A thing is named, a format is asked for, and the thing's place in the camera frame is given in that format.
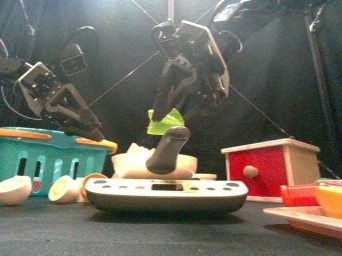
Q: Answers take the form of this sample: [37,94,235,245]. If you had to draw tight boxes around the green toy starfruit piece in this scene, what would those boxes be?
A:
[145,107,185,136]

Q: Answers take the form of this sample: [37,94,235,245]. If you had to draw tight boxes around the orange toy fruit half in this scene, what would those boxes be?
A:
[314,183,342,220]

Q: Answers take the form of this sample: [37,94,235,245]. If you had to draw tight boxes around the grey toy kitchen scale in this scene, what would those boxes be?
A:
[84,177,250,215]

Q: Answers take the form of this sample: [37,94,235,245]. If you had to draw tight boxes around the white toy mortar bowl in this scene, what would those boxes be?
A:
[111,142,199,180]

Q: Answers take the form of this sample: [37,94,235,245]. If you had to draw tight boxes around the teal plastic basket orange handles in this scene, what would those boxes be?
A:
[0,126,119,198]

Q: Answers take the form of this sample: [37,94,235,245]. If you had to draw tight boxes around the red wooden drawer box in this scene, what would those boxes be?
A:
[220,137,322,204]

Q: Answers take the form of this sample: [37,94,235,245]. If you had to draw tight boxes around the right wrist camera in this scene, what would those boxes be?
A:
[211,1,254,25]

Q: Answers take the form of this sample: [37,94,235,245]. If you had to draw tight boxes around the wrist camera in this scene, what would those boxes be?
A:
[211,1,254,25]
[58,43,89,78]

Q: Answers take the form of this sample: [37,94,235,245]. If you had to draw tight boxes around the red plastic toy cup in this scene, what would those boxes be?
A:
[279,179,342,208]

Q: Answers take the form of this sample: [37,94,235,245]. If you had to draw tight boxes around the broken egg shells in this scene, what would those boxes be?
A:
[0,175,33,206]

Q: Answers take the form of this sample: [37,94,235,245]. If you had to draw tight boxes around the orange toy fruit slice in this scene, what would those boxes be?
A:
[79,172,109,203]

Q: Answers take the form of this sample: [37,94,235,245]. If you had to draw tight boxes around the black frame pole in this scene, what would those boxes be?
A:
[302,6,342,178]

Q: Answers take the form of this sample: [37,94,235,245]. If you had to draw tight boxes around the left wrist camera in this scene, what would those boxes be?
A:
[58,43,89,78]

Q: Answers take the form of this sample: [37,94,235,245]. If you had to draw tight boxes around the white toy fruit half green core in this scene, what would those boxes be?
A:
[46,175,83,205]

